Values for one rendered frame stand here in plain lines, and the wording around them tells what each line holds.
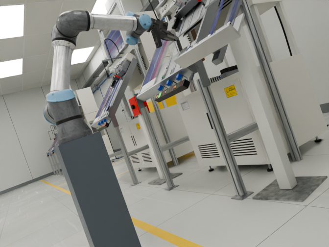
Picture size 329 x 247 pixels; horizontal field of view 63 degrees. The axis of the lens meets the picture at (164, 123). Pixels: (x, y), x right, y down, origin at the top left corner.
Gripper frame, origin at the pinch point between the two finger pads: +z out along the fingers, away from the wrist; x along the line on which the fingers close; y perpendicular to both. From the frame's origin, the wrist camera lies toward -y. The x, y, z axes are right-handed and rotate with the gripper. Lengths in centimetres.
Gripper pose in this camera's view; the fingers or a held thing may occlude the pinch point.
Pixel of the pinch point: (176, 39)
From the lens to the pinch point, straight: 184.7
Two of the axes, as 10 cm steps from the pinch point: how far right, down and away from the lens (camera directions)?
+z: 8.8, 2.0, 4.4
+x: -4.7, 1.5, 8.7
